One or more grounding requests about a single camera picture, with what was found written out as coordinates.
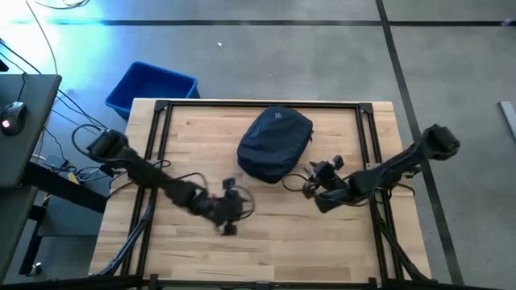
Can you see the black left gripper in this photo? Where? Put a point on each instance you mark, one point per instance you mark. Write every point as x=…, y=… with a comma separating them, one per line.
x=227, y=205

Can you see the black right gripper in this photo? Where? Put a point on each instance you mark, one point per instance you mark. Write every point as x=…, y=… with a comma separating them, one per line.
x=328, y=181

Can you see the dark blue backpack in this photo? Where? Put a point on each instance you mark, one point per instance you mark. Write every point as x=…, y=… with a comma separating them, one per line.
x=274, y=145

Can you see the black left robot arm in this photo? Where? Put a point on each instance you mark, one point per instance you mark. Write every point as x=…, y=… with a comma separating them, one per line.
x=141, y=169

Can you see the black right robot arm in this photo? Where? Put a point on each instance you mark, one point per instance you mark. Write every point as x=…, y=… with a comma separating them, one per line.
x=403, y=161

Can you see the blue plastic bin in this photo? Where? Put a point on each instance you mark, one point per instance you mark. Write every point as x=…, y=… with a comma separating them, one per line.
x=149, y=84

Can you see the black power adapter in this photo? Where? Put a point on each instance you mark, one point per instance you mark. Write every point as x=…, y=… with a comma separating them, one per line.
x=56, y=162

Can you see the grey metal bar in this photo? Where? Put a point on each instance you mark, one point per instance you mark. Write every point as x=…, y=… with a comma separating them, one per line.
x=508, y=118

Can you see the black desk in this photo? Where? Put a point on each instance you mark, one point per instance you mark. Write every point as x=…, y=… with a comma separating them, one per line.
x=24, y=161

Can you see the black computer mouse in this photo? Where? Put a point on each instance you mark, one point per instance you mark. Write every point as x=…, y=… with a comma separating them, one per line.
x=13, y=117

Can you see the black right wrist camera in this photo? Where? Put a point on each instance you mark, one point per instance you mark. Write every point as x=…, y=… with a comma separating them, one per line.
x=338, y=162

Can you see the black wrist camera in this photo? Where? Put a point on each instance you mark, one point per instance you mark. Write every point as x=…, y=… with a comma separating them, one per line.
x=229, y=182
x=338, y=162

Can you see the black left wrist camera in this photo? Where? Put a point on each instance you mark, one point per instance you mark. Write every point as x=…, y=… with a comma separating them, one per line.
x=229, y=182

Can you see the black aluminium table frame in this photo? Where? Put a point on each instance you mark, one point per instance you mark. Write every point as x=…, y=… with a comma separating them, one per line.
x=262, y=104

